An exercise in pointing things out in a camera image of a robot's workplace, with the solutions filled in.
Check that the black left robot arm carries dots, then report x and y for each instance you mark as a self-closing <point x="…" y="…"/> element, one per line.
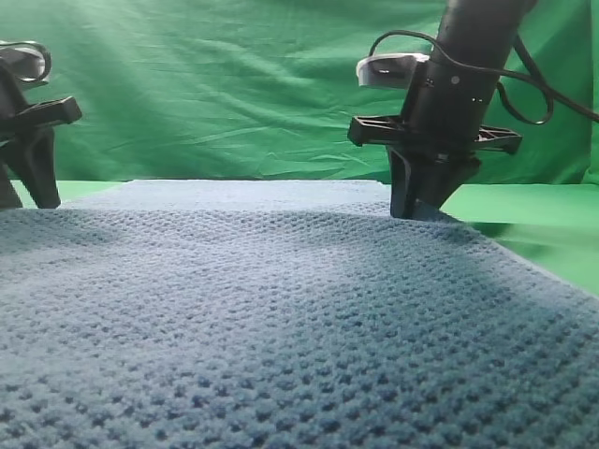
<point x="476" y="37"/>

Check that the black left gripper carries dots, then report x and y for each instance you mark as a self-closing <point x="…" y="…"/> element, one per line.
<point x="441" y="117"/>

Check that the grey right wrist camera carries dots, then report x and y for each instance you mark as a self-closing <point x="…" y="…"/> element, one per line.
<point x="29" y="61"/>

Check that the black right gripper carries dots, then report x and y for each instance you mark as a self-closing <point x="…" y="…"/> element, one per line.
<point x="35" y="165"/>

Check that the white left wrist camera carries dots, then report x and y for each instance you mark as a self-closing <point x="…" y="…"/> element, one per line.
<point x="389" y="70"/>

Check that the green backdrop cloth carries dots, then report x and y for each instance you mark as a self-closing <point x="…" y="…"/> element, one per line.
<point x="214" y="89"/>

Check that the blue waffle-weave towel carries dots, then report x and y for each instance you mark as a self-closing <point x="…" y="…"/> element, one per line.
<point x="184" y="314"/>

